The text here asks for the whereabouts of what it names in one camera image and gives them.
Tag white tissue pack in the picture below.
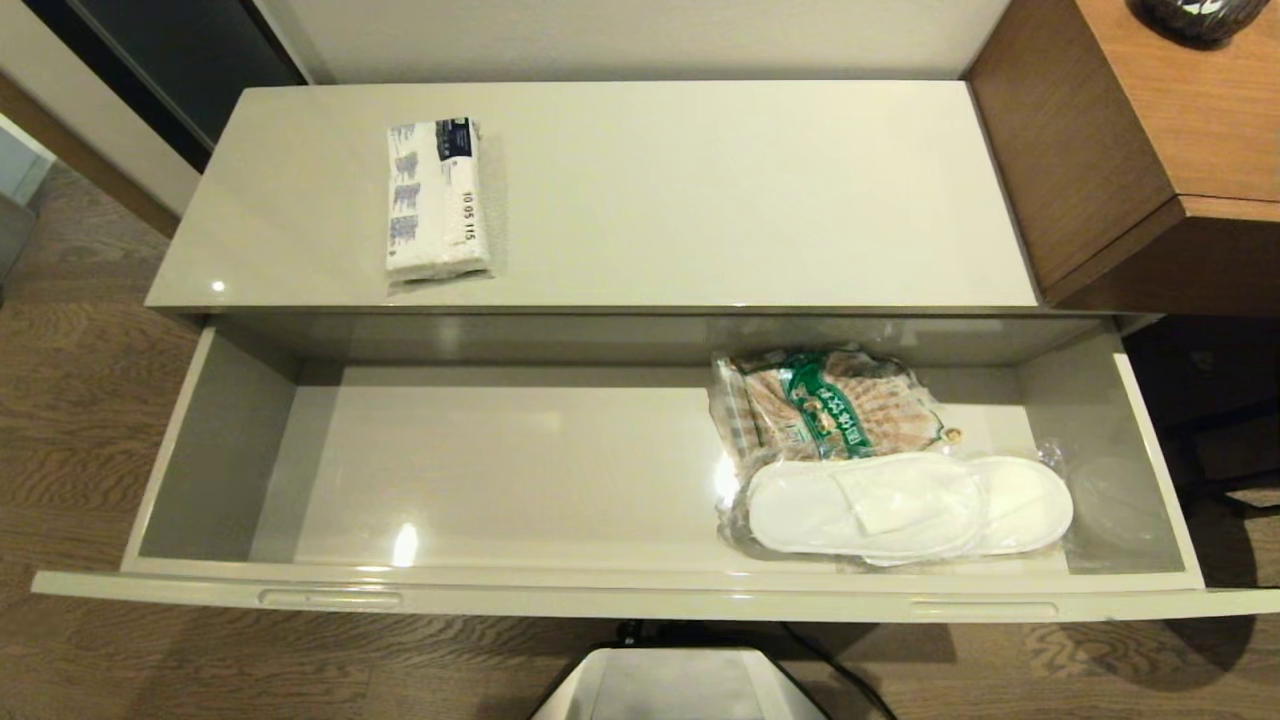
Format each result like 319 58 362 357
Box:
385 117 494 284

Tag dark bowl on table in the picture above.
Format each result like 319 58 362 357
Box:
1128 0 1271 48

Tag beige cabinet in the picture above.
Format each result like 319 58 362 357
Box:
144 79 1161 367

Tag green printed snack bag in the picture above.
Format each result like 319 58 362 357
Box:
710 344 965 471

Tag white slippers in plastic bag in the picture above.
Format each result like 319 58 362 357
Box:
716 438 1087 571

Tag brown wooden desk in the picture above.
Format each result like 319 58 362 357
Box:
964 0 1280 319

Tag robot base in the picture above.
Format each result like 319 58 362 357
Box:
530 646 831 720

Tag beige cabinet drawer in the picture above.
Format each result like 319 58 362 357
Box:
30 318 1280 624

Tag dark glass panel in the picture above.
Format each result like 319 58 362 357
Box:
22 0 309 175

